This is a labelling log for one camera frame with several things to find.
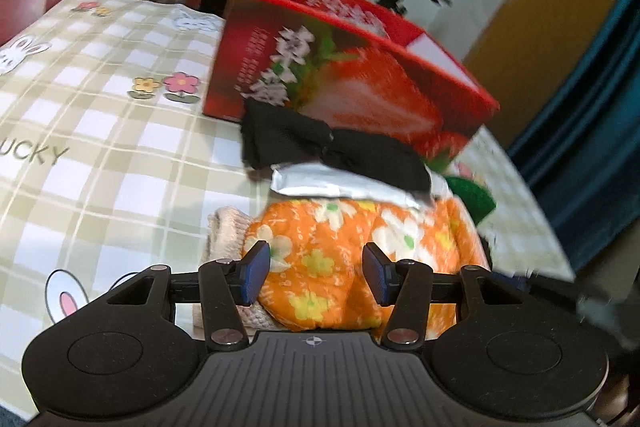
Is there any orange floral cloth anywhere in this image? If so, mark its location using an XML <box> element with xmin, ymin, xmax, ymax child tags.
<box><xmin>242</xmin><ymin>197</ymin><xmax>489</xmax><ymax>332</ymax></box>

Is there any red strawberry cardboard box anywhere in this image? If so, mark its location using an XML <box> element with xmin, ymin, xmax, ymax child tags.
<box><xmin>203</xmin><ymin>0</ymin><xmax>499</xmax><ymax>170</ymax></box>

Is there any pink knitted cloth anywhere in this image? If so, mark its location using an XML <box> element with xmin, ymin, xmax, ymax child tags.
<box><xmin>198</xmin><ymin>207</ymin><xmax>283</xmax><ymax>337</ymax></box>

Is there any black bow tie cloth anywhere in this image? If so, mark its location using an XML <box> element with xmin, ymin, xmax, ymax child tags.
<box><xmin>241</xmin><ymin>98</ymin><xmax>432</xmax><ymax>193</ymax></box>

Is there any checkered bunny tablecloth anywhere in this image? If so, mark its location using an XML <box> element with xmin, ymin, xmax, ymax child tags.
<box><xmin>1</xmin><ymin>0</ymin><xmax>573</xmax><ymax>418</ymax></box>

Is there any green plush pouch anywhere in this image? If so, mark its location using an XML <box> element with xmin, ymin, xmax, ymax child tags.
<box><xmin>445</xmin><ymin>176</ymin><xmax>497</xmax><ymax>225</ymax></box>

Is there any wooden door panel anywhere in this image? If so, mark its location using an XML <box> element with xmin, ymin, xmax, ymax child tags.
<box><xmin>464</xmin><ymin>0</ymin><xmax>615</xmax><ymax>146</ymax></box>

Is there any blue curtain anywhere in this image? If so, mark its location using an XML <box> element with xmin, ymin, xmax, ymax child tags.
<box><xmin>508</xmin><ymin>0</ymin><xmax>639</xmax><ymax>271</ymax></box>

